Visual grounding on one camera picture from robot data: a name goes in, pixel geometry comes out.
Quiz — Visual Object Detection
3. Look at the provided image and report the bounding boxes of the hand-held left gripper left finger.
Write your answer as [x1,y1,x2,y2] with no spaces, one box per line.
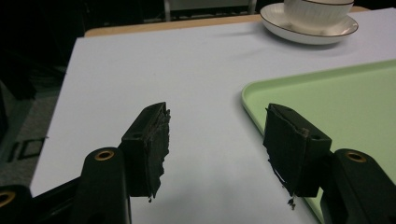
[70,102,172,224]

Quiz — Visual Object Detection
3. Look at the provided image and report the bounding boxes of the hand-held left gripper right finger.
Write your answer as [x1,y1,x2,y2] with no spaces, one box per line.
[262,103,396,224]

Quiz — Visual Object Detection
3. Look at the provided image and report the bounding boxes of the light green plastic tray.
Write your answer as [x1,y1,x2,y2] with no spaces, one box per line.
[241,59,396,224]

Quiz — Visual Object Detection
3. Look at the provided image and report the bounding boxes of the white table cover sheet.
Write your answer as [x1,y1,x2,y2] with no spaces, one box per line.
[29,7,396,224]

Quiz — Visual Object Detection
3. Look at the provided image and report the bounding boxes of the white saucer with gold rim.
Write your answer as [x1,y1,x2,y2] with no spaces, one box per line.
[260,3,360,46]

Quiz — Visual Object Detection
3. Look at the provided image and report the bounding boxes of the white ribbed cup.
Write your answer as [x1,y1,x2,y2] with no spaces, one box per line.
[283,0,355,28]

